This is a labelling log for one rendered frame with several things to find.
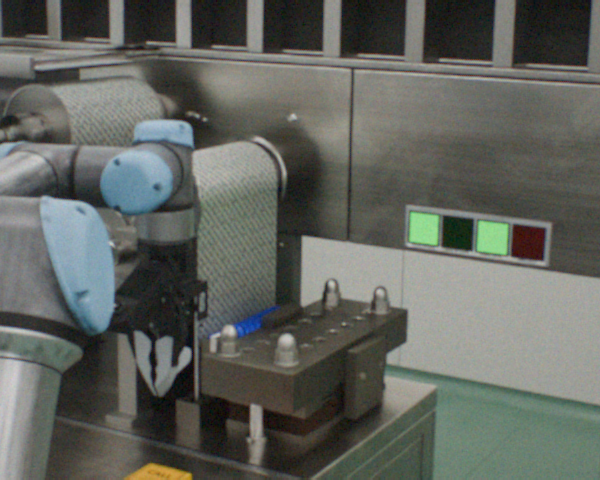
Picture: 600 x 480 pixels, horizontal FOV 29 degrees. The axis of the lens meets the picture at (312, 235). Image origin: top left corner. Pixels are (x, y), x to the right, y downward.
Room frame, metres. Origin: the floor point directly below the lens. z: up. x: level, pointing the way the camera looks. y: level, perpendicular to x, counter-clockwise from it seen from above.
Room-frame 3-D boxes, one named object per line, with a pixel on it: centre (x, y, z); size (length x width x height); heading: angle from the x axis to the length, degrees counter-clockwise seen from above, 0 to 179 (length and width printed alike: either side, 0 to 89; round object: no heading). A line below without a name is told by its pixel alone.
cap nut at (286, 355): (1.64, 0.04, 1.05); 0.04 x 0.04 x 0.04
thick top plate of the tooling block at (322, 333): (1.81, 0.00, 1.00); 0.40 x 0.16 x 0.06; 151
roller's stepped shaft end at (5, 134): (1.80, 0.49, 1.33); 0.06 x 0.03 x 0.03; 151
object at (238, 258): (1.83, 0.12, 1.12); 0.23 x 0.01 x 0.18; 151
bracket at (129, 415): (1.73, 0.28, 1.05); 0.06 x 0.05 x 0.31; 151
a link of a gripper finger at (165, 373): (1.48, 0.18, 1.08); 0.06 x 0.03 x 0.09; 151
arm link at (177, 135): (1.48, 0.20, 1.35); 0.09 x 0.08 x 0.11; 173
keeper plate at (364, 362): (1.77, -0.09, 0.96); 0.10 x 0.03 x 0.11; 151
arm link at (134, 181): (1.39, 0.22, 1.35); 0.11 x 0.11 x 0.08; 83
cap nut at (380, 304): (1.92, -0.12, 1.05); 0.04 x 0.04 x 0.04
